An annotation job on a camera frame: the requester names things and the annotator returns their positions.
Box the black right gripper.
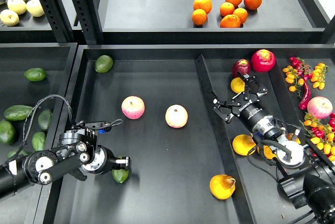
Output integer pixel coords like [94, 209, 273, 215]
[211, 72, 274, 131]

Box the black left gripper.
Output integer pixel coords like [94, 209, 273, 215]
[101, 147, 131, 174]

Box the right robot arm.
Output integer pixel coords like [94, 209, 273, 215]
[210, 74, 334, 223]

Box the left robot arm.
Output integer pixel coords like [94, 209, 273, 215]
[1, 97, 131, 199]

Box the yellow pear with stem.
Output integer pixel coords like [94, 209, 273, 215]
[232, 134, 256, 156]

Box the dark avocado by tray edge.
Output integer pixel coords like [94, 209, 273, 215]
[38, 109, 53, 131]

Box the green avocado tray corner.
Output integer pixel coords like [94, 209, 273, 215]
[95, 55, 114, 73]

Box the dark avocado bottom left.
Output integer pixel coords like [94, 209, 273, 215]
[7, 148, 29, 160]

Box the dark green avocado long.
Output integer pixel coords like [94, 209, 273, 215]
[4, 105, 32, 121]

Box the dark avocado far left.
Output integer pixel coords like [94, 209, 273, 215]
[0, 120, 17, 145]

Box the green avocado left tray top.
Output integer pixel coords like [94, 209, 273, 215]
[24, 68, 47, 82]

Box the pale yellow pear right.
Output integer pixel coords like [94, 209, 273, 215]
[26, 0, 44, 17]

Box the pale yellow pear front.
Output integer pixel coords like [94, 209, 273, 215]
[0, 9, 19, 27]

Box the pale yellow pear middle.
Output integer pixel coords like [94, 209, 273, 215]
[7, 0, 27, 15]

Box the dark red apple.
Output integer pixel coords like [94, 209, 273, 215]
[231, 59, 251, 77]

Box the red apple top right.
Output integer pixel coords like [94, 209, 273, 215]
[251, 49, 276, 73]

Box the pink apple left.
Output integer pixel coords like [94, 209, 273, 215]
[121, 96, 145, 119]

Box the black centre tray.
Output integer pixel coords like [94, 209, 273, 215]
[32, 43, 335, 224]

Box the red chili pepper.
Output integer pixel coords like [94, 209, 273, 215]
[298, 82, 311, 110]

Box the cherry tomato bunch upper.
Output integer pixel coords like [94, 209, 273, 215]
[282, 57, 328, 96]

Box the cherry tomato bunch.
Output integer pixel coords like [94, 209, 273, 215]
[282, 57, 328, 96]
[301, 113, 334, 163]

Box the pale pink apple centre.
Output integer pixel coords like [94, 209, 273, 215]
[165, 105, 188, 128]

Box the pink apple far right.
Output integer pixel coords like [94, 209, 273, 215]
[307, 96, 333, 119]

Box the cherry tomato bunch lower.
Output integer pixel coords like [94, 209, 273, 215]
[301, 113, 334, 163]

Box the orange front bottom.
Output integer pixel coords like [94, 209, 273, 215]
[220, 14, 241, 28]

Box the orange right small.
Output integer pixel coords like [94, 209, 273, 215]
[233, 8, 248, 25]

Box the orange small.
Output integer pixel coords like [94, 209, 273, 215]
[233, 8, 248, 25]
[219, 2, 235, 17]

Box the orange centre small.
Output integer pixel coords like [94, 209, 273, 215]
[219, 2, 235, 17]

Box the orange lower left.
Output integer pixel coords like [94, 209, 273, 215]
[192, 9, 207, 26]

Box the orange top right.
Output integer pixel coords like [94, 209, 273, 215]
[243, 0, 262, 10]

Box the black tray divider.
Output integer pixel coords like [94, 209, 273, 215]
[194, 54, 256, 223]

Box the orange far left top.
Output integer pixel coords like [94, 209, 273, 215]
[193, 0, 213, 14]

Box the black metal shelf rack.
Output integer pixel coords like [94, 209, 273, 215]
[1, 0, 334, 44]

